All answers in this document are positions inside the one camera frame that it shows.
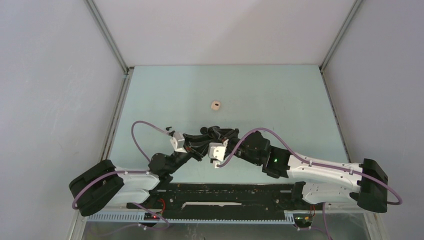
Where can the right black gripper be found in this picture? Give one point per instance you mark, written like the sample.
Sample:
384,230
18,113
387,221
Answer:
228,133

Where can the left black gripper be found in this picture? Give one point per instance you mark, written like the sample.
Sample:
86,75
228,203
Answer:
196,145

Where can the black charging case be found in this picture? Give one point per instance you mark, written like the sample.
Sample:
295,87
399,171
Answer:
210,131

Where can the beige earbud charging case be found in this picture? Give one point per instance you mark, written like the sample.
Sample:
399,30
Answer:
216,105

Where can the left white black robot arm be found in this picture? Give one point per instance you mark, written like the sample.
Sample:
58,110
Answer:
106,184

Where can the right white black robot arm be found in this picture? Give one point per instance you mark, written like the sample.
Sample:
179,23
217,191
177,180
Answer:
317,181

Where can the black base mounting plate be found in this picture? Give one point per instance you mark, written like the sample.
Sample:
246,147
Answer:
228,201

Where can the left controller board red led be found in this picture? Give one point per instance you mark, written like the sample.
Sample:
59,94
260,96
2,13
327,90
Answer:
151,217

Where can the right controller board green led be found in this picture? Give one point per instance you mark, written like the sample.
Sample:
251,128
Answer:
302,219

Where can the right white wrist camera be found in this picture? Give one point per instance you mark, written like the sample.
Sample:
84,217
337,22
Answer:
217,153

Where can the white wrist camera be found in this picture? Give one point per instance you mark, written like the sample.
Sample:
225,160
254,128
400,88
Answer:
177,141
217,153

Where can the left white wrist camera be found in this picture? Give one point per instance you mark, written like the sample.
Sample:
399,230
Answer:
177,141

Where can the white slotted cable duct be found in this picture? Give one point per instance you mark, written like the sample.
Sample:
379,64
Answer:
138,217

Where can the left aluminium corner post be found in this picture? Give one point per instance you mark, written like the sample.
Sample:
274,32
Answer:
107,35

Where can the aluminium frame rail front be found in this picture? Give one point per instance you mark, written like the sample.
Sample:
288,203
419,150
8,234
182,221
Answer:
340,221

